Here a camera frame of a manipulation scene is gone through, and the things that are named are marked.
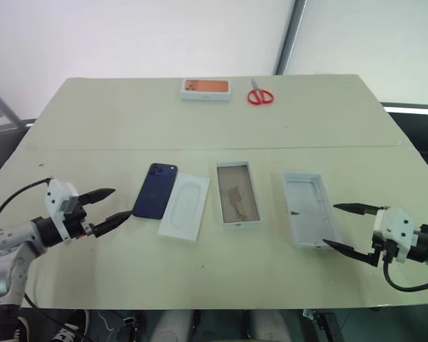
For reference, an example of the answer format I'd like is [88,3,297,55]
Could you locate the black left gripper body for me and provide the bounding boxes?
[62,199,96,242]

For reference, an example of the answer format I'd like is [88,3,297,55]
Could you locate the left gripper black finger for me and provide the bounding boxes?
[92,210,133,238]
[78,188,116,207]

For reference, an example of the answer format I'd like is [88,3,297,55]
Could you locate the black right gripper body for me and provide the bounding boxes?
[370,232,397,265]

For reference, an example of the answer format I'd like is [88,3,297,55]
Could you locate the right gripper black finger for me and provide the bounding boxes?
[322,239,382,268]
[332,202,382,217]

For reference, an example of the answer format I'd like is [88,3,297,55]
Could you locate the white phone box lid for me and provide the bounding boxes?
[282,172,344,250]

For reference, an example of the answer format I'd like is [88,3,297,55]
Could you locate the dark blue smartphone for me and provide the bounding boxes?
[132,162,180,221]

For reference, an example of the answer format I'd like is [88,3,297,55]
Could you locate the white phone box base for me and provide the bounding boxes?
[215,160,265,229]

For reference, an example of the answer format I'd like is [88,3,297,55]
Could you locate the orange print phone box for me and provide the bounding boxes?
[180,78,235,103]

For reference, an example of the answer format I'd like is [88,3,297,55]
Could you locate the white moulded insert tray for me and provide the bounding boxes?
[158,172,211,243]

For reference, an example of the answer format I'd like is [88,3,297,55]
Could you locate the black and white sneaker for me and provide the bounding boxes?
[13,315,32,342]
[52,309,91,342]

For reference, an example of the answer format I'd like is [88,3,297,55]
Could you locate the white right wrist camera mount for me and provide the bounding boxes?
[372,207,420,264]

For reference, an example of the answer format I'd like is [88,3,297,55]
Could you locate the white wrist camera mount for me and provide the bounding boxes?
[44,179,80,247]
[372,207,420,264]

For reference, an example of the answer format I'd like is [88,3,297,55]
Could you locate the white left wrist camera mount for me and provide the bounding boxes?
[44,179,80,247]

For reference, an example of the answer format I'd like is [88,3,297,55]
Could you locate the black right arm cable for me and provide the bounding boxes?
[382,249,428,292]

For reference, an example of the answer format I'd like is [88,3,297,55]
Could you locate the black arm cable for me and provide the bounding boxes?
[0,177,54,238]
[382,249,428,292]

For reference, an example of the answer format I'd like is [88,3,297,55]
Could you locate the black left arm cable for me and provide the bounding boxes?
[0,177,54,238]

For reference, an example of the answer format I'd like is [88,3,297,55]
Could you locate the metal table leg bracket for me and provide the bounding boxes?
[302,308,345,342]

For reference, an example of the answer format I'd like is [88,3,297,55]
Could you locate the red handled scissors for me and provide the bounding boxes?
[248,78,275,107]

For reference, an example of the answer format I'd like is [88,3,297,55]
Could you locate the dark metal window post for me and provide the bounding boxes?
[273,0,308,76]

